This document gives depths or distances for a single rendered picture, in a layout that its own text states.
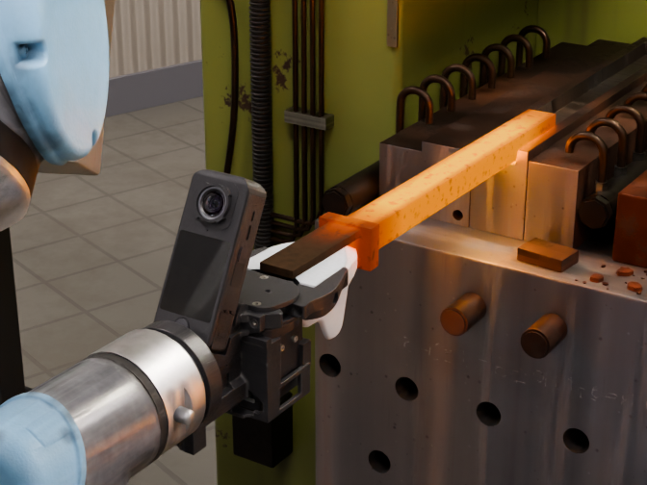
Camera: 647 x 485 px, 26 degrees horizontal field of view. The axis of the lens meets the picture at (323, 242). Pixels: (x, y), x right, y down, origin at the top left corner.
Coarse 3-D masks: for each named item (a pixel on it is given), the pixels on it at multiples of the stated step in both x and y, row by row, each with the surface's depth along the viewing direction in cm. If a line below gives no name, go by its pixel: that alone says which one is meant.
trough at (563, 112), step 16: (640, 48) 155; (608, 64) 148; (624, 64) 152; (640, 64) 153; (592, 80) 145; (608, 80) 148; (560, 96) 139; (576, 96) 142; (592, 96) 143; (560, 112) 138
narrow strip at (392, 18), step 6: (390, 0) 142; (396, 0) 141; (390, 6) 142; (396, 6) 141; (390, 12) 142; (396, 12) 142; (390, 18) 142; (396, 18) 142; (390, 24) 143; (396, 24) 142; (390, 30) 143; (396, 30) 142; (390, 36) 143; (396, 36) 143; (390, 42) 143; (396, 42) 143
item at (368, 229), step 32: (512, 128) 126; (544, 128) 129; (448, 160) 118; (480, 160) 119; (512, 160) 124; (416, 192) 111; (448, 192) 114; (320, 224) 105; (352, 224) 103; (384, 224) 106; (416, 224) 111; (288, 256) 98; (320, 256) 99
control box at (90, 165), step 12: (108, 0) 140; (108, 12) 140; (108, 24) 140; (108, 36) 141; (96, 144) 139; (96, 156) 139; (48, 168) 138; (60, 168) 137; (72, 168) 137; (84, 168) 136; (96, 168) 139
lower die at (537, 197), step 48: (576, 48) 161; (624, 48) 154; (480, 96) 145; (528, 96) 141; (624, 96) 141; (384, 144) 131; (432, 144) 128; (528, 144) 125; (576, 144) 127; (384, 192) 133; (480, 192) 127; (528, 192) 125; (576, 192) 122; (528, 240) 126; (576, 240) 124
